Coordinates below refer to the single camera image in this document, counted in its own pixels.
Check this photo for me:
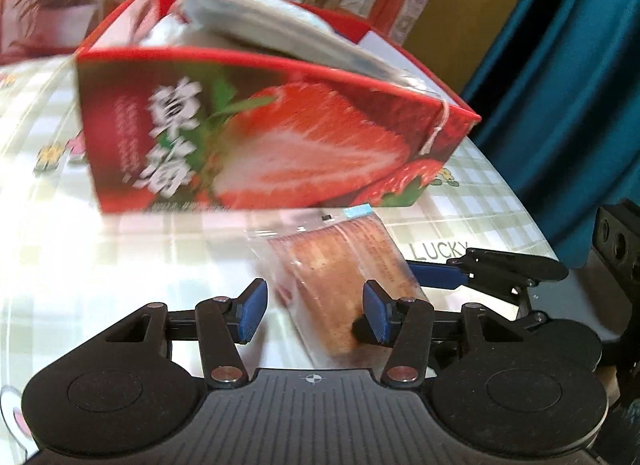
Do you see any blue cloth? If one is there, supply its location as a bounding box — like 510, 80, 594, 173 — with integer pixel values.
177, 0, 446, 156

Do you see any teal curtain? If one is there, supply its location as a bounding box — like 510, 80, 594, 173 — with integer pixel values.
460, 0, 640, 266

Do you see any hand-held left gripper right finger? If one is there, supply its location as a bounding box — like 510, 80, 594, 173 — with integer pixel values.
362, 281, 521, 389

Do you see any red strawberry print box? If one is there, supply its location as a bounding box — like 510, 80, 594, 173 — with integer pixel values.
75, 0, 482, 216

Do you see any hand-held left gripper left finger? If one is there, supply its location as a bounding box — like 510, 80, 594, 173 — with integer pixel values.
102, 279, 268, 389

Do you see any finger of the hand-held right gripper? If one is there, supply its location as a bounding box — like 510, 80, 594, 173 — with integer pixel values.
351, 294, 548, 346
407, 247, 568, 296

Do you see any bread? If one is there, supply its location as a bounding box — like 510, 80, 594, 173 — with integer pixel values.
245, 205, 431, 361

